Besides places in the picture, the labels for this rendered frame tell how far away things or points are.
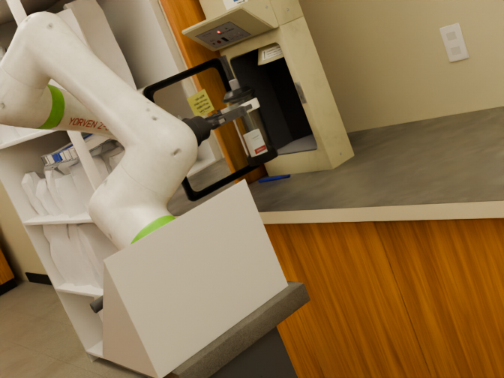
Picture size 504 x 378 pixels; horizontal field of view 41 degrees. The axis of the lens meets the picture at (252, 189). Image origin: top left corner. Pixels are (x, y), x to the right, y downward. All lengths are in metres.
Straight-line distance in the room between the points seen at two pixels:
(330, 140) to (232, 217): 0.90
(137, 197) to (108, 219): 0.08
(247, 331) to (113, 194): 0.39
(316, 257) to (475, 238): 0.54
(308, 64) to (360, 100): 0.48
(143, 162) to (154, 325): 0.34
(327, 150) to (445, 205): 0.68
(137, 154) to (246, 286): 0.34
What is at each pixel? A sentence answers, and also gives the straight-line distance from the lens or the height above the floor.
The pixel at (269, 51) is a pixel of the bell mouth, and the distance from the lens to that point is 2.17.
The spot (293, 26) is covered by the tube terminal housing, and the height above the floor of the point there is 1.39.
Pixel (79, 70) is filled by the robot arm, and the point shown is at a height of 1.49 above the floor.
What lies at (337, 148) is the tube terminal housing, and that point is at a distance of 2.15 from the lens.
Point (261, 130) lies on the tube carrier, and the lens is 2.07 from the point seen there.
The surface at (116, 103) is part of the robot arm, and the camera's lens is 1.42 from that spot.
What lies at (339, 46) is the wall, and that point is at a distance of 2.52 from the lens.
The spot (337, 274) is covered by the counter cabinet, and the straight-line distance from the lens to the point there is 1.91.
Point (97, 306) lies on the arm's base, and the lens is 1.32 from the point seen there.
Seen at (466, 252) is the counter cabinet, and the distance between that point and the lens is 1.59.
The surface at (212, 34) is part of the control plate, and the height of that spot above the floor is 1.46.
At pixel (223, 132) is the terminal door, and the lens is 2.26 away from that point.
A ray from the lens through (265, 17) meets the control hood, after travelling 2.04.
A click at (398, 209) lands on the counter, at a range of 1.60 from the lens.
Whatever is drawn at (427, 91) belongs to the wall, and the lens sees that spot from 2.35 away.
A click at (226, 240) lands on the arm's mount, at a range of 1.27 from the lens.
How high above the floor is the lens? 1.44
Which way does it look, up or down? 13 degrees down
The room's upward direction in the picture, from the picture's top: 22 degrees counter-clockwise
